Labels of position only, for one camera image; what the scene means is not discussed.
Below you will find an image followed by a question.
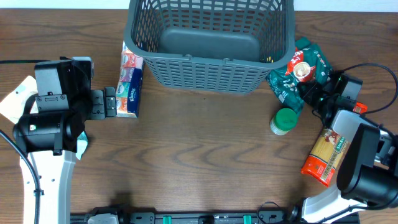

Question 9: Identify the orange spaghetti packet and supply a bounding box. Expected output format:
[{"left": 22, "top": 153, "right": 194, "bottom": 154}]
[{"left": 300, "top": 121, "right": 349, "bottom": 187}]

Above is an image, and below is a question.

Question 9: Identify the green Nescafe coffee bag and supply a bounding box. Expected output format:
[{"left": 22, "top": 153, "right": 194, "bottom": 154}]
[{"left": 266, "top": 37, "right": 332, "bottom": 114}]

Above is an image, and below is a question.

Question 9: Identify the green lidded jar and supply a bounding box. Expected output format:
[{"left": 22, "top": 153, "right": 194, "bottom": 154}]
[{"left": 270, "top": 108, "right": 299, "bottom": 136}]

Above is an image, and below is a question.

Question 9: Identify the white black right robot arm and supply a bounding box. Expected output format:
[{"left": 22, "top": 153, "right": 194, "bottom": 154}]
[{"left": 289, "top": 73, "right": 397, "bottom": 223}]

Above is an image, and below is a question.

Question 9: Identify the beige paper pouch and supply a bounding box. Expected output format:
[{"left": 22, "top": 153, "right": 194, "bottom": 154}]
[{"left": 1, "top": 76, "right": 37, "bottom": 124}]

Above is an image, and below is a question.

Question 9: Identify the teal packet under arm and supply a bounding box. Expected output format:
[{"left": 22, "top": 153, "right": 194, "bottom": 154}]
[{"left": 76, "top": 131, "right": 88, "bottom": 160}]

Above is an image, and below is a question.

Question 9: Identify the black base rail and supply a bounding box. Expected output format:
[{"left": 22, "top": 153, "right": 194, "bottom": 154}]
[{"left": 70, "top": 206, "right": 361, "bottom": 224}]

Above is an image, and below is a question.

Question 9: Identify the Kleenex tissue multipack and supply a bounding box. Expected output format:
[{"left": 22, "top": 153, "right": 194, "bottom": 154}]
[{"left": 116, "top": 42, "right": 144, "bottom": 118}]

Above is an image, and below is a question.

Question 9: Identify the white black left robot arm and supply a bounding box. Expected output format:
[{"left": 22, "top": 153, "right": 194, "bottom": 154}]
[{"left": 13, "top": 57, "right": 117, "bottom": 223}]

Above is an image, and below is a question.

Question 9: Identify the grey plastic lattice basket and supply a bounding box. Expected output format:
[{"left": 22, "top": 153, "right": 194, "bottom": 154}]
[{"left": 124, "top": 0, "right": 295, "bottom": 94}]

